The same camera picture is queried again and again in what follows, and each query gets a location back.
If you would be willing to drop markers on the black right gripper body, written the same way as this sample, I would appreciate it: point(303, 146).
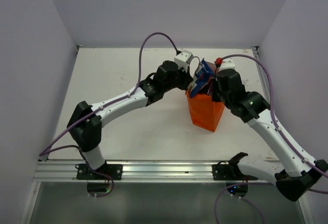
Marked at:
point(218, 96)

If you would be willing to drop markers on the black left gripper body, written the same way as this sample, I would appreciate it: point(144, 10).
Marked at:
point(180, 79)

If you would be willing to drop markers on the blue white snack bag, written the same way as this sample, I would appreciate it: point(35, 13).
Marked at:
point(201, 77)

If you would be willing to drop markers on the orange paper bag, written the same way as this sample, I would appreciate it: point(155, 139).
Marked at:
point(204, 112)

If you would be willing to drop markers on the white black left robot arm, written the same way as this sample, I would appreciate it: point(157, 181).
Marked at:
point(86, 123)

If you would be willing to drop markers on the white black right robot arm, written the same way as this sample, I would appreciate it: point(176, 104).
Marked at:
point(295, 173)

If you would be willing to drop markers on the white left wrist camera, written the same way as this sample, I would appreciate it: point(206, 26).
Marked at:
point(183, 60)

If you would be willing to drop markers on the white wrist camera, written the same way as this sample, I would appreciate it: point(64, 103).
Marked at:
point(222, 64)
point(183, 60)

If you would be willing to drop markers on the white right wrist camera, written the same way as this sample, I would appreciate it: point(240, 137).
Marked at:
point(222, 64)

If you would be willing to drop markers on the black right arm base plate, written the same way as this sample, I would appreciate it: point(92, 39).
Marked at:
point(225, 170)

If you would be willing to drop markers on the front aluminium rail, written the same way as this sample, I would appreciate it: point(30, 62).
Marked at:
point(160, 171)

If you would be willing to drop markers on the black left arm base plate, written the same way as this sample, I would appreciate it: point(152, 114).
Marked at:
point(113, 170)

